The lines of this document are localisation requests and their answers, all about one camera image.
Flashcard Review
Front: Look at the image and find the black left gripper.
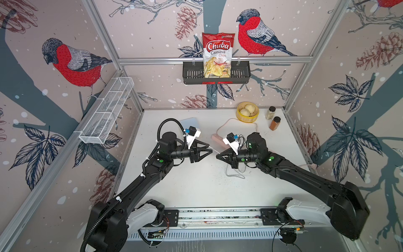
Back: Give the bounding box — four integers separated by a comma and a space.
169, 140, 212, 164

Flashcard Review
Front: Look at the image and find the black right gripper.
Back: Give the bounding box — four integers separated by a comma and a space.
215, 148, 260, 171

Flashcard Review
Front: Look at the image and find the grey usb cable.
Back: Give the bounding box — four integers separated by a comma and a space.
225, 162, 248, 180

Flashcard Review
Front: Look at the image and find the pink power strip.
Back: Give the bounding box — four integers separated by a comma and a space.
211, 133, 230, 150

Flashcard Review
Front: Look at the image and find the white blue electronic scale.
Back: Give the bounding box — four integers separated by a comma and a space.
179, 117, 200, 130

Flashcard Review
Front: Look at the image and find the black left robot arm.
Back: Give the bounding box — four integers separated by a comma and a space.
80, 118, 213, 252

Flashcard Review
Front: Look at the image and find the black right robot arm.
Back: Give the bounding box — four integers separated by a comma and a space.
216, 132, 370, 240

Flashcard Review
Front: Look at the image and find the white bun in bowl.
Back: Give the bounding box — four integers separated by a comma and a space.
239, 108, 250, 117
245, 104, 256, 114

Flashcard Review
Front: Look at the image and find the yellow bowl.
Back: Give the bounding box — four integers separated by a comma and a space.
236, 102, 259, 123

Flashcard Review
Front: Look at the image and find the brown spice bottle black cap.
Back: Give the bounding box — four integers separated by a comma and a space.
269, 116, 281, 131

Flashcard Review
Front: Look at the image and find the clear spice bottle black cap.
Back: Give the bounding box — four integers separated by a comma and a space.
266, 106, 276, 120

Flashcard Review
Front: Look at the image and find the red cassava chips bag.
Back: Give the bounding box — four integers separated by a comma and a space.
202, 33, 235, 78

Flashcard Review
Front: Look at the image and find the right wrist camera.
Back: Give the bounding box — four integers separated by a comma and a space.
222, 133, 240, 154

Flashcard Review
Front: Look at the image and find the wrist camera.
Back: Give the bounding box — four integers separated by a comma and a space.
222, 133, 240, 154
184, 126, 201, 149

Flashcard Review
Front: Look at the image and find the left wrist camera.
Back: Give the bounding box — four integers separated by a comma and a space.
184, 126, 201, 149

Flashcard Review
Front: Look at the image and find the aluminium front rail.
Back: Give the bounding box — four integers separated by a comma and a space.
89, 206, 350, 231

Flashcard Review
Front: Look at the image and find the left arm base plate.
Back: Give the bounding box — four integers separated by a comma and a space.
156, 210, 179, 228

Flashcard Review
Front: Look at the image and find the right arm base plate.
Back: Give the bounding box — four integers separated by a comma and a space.
259, 208, 283, 226

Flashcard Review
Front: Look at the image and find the black wall basket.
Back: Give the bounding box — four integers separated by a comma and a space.
182, 62, 251, 85

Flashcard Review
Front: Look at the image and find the pink power strip cord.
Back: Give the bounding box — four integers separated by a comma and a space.
216, 118, 317, 169

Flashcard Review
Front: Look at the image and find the white wire mesh shelf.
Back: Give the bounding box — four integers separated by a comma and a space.
79, 77, 134, 144

